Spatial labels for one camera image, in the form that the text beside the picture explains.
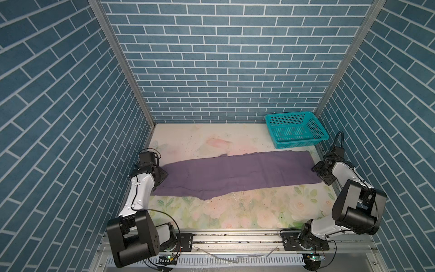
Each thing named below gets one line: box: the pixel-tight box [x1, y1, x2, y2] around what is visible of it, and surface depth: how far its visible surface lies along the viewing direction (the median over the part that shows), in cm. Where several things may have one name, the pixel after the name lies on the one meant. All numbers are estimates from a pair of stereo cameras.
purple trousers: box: [152, 150, 322, 201], surface depth 98 cm
